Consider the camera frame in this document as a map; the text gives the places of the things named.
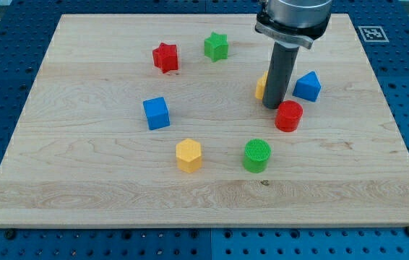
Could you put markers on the red cylinder block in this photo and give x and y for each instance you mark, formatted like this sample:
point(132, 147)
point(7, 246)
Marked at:
point(288, 116)

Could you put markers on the wooden board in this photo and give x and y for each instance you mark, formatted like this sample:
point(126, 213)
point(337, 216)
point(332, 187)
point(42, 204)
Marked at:
point(82, 155)

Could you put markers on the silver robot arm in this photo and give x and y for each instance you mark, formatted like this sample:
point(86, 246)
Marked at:
point(292, 24)

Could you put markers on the blue cube block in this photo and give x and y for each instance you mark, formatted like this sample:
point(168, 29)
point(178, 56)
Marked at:
point(156, 112)

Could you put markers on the black silver tool flange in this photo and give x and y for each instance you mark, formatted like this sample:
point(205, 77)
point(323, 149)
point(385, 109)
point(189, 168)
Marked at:
point(284, 34)

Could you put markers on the yellow hexagon block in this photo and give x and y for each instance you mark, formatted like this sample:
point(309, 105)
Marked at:
point(189, 155)

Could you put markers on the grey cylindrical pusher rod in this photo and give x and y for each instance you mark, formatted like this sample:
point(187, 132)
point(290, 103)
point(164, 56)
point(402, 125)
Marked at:
point(278, 77)

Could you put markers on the green star block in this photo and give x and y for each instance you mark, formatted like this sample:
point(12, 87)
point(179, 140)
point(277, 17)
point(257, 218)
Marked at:
point(216, 47)

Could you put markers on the fiducial marker tag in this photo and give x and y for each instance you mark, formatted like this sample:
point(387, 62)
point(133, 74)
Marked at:
point(373, 34)

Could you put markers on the red star block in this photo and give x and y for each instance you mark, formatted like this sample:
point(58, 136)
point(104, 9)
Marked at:
point(165, 57)

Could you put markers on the blue triangle block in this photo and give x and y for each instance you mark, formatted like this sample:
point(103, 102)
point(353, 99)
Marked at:
point(308, 87)

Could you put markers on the yellow heart block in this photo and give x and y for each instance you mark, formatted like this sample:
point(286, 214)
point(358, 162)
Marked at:
point(260, 87)

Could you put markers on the green cylinder block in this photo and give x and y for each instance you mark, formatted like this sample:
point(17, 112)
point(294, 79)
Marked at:
point(257, 153)

